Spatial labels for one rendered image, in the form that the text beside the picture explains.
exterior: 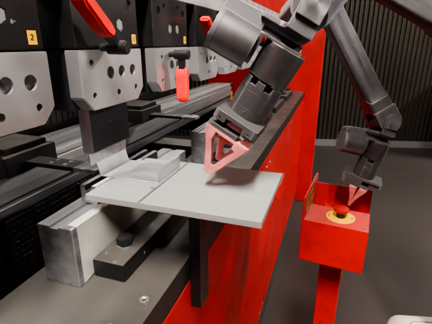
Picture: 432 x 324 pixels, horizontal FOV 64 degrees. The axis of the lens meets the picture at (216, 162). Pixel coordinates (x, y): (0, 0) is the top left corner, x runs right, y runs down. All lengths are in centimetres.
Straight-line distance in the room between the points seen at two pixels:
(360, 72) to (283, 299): 126
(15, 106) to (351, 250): 79
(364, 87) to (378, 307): 127
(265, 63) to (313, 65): 217
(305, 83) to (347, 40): 171
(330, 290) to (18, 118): 93
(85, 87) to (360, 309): 169
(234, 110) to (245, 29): 11
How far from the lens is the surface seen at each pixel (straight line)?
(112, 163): 63
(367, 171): 99
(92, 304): 53
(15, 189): 79
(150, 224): 63
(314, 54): 262
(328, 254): 96
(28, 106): 42
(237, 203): 48
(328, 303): 114
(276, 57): 46
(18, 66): 41
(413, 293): 214
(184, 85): 68
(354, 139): 94
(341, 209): 94
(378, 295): 205
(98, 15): 45
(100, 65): 51
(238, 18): 47
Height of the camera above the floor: 121
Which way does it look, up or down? 19 degrees down
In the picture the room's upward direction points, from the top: straight up
